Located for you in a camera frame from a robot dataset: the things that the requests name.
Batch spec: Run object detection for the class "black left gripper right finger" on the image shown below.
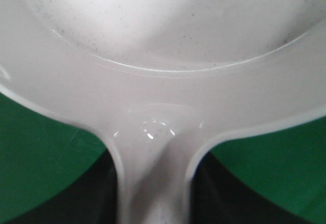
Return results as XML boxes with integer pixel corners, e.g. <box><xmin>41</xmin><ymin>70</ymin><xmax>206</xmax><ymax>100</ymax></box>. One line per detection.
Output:
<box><xmin>191</xmin><ymin>153</ymin><xmax>306</xmax><ymax>224</ymax></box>

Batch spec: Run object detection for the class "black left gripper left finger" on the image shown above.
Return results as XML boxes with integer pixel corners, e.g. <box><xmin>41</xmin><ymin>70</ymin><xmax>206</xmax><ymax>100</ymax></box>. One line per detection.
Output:
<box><xmin>6</xmin><ymin>151</ymin><xmax>117</xmax><ymax>224</ymax></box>

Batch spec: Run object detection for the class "pink plastic dustpan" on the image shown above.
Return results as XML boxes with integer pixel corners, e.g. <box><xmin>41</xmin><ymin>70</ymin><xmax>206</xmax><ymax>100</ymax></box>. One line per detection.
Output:
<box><xmin>1</xmin><ymin>0</ymin><xmax>325</xmax><ymax>223</ymax></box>

